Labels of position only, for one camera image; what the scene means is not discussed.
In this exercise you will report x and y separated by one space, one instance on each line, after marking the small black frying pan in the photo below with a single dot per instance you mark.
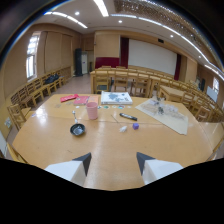
77 129

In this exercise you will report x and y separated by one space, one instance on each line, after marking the pink booklet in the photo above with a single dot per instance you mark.
81 100

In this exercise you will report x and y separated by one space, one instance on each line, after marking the window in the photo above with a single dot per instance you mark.
31 57

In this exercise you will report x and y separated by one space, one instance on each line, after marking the wooden desk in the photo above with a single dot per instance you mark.
173 93

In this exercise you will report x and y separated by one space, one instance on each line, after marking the clear plastic packaging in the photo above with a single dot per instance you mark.
162 108

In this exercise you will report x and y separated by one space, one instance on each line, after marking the thin wooden stick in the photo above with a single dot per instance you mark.
115 119

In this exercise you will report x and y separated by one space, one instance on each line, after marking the black marker pen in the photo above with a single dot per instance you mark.
128 116

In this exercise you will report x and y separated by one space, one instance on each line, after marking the small purple cube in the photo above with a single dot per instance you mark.
135 126

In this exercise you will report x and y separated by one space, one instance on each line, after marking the white projection screen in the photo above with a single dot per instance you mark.
152 57

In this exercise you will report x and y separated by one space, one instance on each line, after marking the small white flower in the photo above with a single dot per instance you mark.
123 128

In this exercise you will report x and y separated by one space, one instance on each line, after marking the dark red curtain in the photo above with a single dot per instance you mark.
124 52

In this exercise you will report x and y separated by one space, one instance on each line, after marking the white book with grey print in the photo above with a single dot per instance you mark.
116 97

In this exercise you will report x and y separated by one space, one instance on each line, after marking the red flat packet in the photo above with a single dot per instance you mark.
69 98

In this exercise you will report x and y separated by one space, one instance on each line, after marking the wooden chair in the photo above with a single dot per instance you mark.
34 93
17 115
121 81
141 84
101 82

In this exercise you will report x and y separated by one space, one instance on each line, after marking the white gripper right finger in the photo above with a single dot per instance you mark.
156 169

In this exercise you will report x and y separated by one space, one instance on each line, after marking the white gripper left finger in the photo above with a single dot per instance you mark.
69 170

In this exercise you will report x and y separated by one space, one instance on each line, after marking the black standing air conditioner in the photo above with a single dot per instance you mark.
78 62

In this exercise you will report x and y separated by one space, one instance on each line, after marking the black bag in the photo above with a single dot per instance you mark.
51 79

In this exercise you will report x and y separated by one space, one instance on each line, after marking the pink plastic cup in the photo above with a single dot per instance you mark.
92 110

